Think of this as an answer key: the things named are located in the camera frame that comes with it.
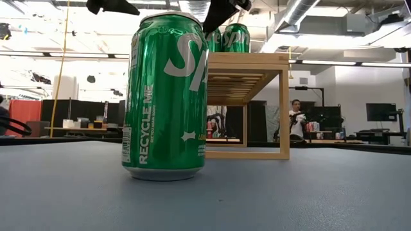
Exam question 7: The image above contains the green Sprite can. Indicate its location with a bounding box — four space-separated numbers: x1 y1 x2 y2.
121 11 209 182
205 28 223 53
222 22 251 54

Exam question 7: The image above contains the slatted wooden shelf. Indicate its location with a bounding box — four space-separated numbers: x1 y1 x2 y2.
205 52 291 160

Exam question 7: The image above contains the ceiling light fixture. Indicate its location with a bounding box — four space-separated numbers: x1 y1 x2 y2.
53 0 180 10

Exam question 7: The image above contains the grey hanging bar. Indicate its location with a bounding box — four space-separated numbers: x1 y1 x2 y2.
0 51 130 59

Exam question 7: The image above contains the white cylindrical tank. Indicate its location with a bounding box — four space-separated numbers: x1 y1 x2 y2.
52 75 80 100

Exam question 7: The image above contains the white ceiling light bar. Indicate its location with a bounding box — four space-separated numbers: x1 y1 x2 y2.
288 59 411 68

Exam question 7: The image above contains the black partition panel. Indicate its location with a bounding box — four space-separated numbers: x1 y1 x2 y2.
41 99 88 128

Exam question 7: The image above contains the wooden desk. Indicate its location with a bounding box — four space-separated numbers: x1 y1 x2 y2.
44 126 125 139

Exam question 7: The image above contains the person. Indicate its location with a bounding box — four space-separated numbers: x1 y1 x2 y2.
288 99 308 142

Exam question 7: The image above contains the red partition panel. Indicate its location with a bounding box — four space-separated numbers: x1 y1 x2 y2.
4 99 43 137

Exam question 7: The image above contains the brown box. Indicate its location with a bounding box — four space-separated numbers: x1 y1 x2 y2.
25 120 51 138

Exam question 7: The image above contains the black display screen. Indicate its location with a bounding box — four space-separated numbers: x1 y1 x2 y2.
306 105 342 131

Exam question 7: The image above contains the black desk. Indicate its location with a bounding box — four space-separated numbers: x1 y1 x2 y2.
354 130 405 145

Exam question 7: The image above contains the silver ventilation duct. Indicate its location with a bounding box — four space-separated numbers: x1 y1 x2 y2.
282 0 322 26

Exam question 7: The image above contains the yellow hanging strap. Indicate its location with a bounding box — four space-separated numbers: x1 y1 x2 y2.
49 0 71 138

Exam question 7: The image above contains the black metal table frame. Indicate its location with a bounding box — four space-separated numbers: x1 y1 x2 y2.
0 136 411 157

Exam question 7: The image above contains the black wall monitor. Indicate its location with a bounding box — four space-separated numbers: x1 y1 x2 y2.
365 103 398 122

